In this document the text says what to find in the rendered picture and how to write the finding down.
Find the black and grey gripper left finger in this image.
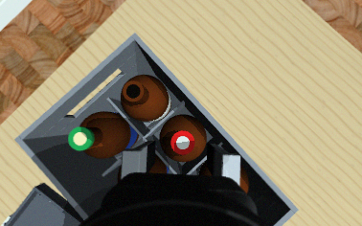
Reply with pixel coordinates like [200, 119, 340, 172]
[121, 141, 156, 180]

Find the grey bottle crate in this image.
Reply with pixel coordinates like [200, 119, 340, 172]
[14, 33, 299, 226]

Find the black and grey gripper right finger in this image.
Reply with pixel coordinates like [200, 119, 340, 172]
[207, 144, 240, 184]

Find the grey rectangular tray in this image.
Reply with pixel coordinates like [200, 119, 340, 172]
[4, 183, 84, 226]

